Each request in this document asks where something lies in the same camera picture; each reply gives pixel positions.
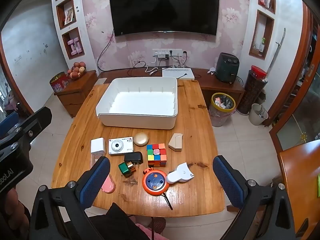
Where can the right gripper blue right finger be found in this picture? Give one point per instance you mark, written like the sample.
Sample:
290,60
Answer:
231,180

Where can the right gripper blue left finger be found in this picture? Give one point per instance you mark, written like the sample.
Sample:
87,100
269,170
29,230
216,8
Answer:
90,183

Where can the pink liquid clear bottle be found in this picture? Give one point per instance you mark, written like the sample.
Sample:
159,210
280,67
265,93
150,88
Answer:
108,185

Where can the clear square plastic cup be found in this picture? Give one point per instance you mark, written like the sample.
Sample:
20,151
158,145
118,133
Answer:
95,156

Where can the green bottle with gold cap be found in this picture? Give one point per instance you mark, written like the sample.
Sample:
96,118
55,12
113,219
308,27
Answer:
127,168

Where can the white cube power adapter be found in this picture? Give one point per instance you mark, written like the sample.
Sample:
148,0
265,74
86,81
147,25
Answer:
98,146

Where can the white toy digital camera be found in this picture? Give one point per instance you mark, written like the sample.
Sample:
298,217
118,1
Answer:
120,146

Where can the white plastic hook holder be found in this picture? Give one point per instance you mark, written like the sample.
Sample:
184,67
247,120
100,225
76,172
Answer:
181,174

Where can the black wall charger plug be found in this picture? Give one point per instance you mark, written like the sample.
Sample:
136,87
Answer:
135,158

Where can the orange round tape measure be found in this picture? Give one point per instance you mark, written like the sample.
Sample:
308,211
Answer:
154,183

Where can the gold round compact case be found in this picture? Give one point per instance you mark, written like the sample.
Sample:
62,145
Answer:
141,139

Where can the beige angular plastic box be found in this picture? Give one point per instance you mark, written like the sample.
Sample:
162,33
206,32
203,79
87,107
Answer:
176,142

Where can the multicolour Rubik's cube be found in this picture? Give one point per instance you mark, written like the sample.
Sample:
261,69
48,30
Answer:
156,155

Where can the person's left hand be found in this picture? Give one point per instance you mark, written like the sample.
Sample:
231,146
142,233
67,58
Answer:
15,215

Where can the small white waste bucket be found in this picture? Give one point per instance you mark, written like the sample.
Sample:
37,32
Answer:
258,114

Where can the yellow rim trash bin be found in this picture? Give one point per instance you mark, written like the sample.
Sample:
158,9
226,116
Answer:
221,107

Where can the wooden side cabinet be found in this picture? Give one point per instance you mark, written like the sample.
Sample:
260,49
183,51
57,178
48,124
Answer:
74,95

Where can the red gift tin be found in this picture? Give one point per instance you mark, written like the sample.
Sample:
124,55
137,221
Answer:
59,82

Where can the large white plastic bin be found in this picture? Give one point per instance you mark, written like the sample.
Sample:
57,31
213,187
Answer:
140,102

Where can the dark tall cylinder red lid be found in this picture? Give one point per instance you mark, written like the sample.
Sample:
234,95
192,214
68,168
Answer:
256,81

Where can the long wooden tv bench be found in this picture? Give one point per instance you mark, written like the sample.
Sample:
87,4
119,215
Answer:
209,83

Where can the bowl of apples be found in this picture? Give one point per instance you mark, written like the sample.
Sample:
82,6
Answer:
78,70

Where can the black air fryer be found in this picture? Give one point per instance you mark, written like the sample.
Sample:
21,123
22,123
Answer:
227,68

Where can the white router box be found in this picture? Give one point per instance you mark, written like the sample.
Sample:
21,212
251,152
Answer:
178,73

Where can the pink dumbbells on shelf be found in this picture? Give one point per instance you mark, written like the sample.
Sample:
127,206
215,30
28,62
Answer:
75,46

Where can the framed picture on shelf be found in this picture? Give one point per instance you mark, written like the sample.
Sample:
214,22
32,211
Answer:
68,14

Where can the white wall power strip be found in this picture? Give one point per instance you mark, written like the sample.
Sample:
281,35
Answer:
167,53

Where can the sword on wall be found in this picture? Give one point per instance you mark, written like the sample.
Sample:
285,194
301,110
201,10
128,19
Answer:
279,45

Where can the black wall television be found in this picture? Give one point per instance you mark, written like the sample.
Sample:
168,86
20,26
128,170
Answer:
144,16

